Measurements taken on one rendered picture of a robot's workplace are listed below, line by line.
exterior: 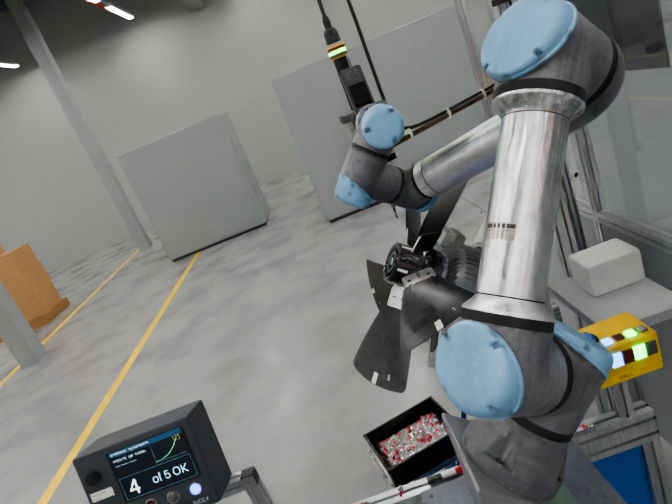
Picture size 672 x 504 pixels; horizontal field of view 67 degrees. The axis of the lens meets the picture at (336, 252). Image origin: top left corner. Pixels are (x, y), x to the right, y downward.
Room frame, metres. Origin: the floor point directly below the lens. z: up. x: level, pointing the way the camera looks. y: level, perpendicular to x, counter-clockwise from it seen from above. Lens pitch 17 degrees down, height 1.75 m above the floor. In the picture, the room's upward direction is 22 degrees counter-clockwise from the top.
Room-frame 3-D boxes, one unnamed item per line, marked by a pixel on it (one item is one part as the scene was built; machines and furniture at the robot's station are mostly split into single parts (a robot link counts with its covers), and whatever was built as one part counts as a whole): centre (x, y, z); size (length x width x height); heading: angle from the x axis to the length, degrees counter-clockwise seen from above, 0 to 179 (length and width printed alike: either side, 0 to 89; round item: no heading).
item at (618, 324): (0.90, -0.46, 1.02); 0.16 x 0.10 x 0.11; 87
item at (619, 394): (0.90, -0.46, 0.92); 0.03 x 0.03 x 0.12; 87
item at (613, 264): (1.43, -0.77, 0.91); 0.17 x 0.16 x 0.11; 87
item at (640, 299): (1.36, -0.74, 0.84); 0.36 x 0.24 x 0.03; 177
